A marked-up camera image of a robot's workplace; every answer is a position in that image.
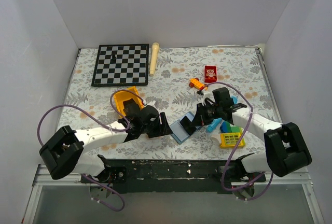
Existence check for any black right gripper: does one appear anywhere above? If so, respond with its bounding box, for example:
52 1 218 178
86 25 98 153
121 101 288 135
190 102 222 127

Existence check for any black VIP card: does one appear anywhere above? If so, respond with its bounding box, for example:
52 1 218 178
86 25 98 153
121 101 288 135
180 116 197 136

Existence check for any yellow plastic bin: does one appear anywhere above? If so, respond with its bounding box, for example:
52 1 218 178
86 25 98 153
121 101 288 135
113 86 144 116

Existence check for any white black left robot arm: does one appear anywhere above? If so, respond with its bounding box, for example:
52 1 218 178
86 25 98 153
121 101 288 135
39 103 173 183

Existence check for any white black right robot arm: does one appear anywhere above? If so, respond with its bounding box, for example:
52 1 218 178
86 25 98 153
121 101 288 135
191 87 312 181

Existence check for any cyan plastic marker tube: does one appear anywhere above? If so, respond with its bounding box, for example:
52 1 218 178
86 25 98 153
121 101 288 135
206 118 222 133

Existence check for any white curved toy piece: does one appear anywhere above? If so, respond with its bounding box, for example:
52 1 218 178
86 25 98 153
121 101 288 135
211 133 222 144

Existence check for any blue toy brick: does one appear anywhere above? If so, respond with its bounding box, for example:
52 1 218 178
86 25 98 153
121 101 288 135
220 121 231 133

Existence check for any green toy brick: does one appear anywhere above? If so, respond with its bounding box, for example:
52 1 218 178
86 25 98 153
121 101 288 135
229 125 242 133

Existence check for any yellow toy window brick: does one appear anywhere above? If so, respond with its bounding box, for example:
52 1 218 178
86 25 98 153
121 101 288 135
220 132 242 149

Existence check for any orange toy car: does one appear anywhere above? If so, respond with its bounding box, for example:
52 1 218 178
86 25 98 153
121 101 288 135
189 78 208 90

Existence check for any floral patterned table mat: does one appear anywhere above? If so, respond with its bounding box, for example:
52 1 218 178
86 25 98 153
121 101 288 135
58 47 281 160

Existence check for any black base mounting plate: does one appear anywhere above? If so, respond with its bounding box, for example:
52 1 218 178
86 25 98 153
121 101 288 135
80 159 266 194

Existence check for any red owl toy block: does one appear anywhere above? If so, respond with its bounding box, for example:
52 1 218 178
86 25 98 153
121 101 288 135
204 65 217 83

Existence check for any black white chessboard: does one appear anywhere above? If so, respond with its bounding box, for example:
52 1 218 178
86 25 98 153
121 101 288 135
91 44 149 87

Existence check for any cream wooden pestle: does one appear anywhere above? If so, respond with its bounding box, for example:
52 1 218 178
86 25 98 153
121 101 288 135
149 43 159 76

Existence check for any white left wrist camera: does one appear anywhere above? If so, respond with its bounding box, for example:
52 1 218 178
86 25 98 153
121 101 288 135
143 101 156 108

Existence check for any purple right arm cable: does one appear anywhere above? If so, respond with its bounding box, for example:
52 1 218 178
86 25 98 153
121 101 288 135
198 81 273 201

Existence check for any aluminium frame rail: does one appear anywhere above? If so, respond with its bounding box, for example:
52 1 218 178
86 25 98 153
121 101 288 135
32 165 313 186

